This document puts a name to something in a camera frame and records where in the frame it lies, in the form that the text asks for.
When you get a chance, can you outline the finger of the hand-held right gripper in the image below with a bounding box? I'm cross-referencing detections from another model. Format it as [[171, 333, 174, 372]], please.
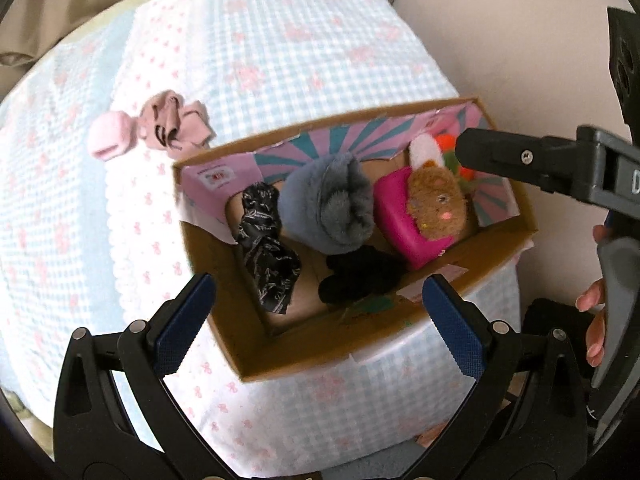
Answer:
[[457, 127, 592, 197], [607, 7, 640, 128]]

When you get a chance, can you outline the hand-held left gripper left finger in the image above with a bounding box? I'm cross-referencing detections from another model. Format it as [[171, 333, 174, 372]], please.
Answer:
[[53, 272, 236, 480]]

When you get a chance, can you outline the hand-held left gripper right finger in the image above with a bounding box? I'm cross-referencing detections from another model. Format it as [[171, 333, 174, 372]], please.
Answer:
[[400, 274, 587, 480]]

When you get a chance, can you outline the brown plush toy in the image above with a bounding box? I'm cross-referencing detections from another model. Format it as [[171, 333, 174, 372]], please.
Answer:
[[404, 163, 471, 239]]

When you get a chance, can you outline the black patterned cloth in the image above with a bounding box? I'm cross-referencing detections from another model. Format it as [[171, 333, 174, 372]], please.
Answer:
[[234, 183, 303, 315]]

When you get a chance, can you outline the black sock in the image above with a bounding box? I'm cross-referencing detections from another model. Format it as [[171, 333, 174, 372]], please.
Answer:
[[318, 244, 407, 307]]

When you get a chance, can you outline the cardboard box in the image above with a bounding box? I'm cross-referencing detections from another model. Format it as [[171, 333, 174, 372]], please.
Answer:
[[172, 95, 540, 382]]

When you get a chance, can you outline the grey fuzzy sock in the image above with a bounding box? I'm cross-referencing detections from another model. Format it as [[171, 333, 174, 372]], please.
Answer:
[[277, 153, 376, 257]]

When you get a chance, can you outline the person's right hand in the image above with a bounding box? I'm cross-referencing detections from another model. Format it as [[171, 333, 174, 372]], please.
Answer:
[[575, 224, 612, 367]]

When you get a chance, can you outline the dark cloth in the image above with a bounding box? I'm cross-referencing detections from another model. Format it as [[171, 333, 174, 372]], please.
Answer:
[[520, 297, 601, 377]]

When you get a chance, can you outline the pink patterned cloth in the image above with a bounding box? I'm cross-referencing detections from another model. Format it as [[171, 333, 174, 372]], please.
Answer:
[[136, 88, 217, 154]]

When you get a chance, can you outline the light pink rolled sock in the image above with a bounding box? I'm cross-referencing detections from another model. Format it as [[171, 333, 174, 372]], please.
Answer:
[[88, 109, 137, 161]]

